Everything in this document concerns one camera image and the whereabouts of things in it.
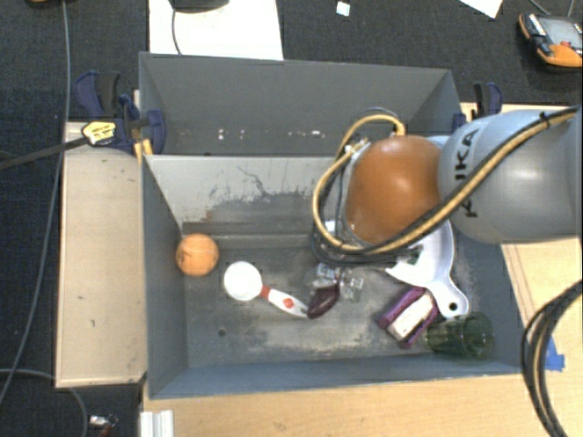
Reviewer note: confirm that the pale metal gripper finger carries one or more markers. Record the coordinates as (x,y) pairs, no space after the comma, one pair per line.
(351,287)
(326,274)

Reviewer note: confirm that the dark purple toy eggplant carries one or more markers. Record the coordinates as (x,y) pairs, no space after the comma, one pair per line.
(322,302)

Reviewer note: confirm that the purple and white box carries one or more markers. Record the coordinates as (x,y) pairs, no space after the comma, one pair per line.
(412,319)

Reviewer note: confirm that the white and red measuring spoon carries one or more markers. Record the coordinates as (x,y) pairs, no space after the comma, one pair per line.
(242,281)

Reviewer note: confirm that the grey metal bin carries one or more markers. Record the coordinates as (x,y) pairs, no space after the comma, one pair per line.
(255,335)

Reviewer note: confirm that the dark green glass cup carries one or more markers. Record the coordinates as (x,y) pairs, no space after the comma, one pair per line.
(462,336)

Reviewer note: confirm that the orange ball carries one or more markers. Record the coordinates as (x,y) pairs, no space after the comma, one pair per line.
(197,254)

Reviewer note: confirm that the pale wood flat board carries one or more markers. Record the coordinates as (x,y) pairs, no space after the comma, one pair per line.
(100,267)

